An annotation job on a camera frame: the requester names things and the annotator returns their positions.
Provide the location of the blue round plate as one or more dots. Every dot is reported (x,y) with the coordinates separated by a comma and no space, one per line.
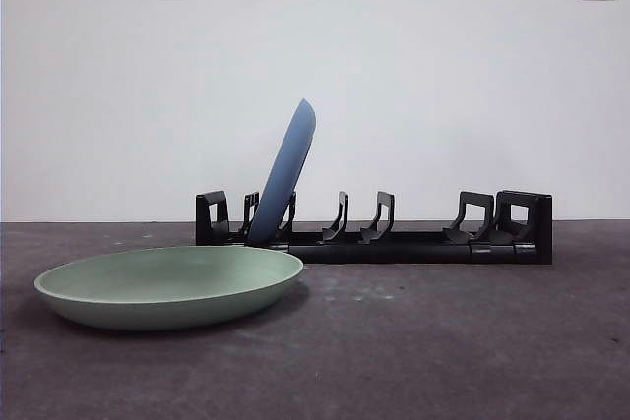
(288,169)

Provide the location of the black plate rack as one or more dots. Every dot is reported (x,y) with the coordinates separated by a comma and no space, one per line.
(394,250)

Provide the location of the green round plate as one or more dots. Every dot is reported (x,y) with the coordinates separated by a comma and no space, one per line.
(167,287)

